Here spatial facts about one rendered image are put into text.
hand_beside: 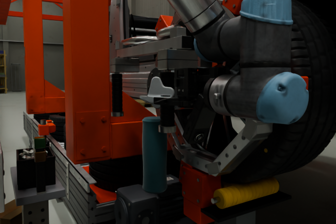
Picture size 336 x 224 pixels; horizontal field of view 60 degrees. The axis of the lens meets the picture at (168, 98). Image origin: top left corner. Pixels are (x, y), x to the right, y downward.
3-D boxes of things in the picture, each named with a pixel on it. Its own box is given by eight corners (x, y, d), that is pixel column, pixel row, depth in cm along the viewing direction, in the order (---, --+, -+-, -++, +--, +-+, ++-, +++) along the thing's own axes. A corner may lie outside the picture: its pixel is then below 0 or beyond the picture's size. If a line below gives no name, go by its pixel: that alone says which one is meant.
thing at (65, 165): (106, 226, 140) (105, 181, 138) (86, 231, 135) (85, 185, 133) (38, 136, 351) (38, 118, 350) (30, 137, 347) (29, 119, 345)
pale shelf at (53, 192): (65, 196, 113) (65, 189, 113) (16, 206, 104) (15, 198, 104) (48, 167, 150) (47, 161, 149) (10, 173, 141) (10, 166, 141)
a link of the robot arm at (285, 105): (314, 67, 43) (312, 125, 43) (256, 69, 52) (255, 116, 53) (278, 66, 39) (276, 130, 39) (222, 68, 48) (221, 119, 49)
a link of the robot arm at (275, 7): (219, 5, 50) (218, 69, 51) (262, -15, 40) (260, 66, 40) (256, 8, 53) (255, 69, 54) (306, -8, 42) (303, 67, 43)
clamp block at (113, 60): (139, 72, 102) (139, 57, 101) (115, 72, 97) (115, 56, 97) (133, 72, 106) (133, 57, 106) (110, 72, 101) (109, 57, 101)
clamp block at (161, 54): (198, 70, 73) (198, 48, 72) (167, 69, 68) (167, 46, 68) (186, 70, 77) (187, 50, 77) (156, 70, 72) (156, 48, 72)
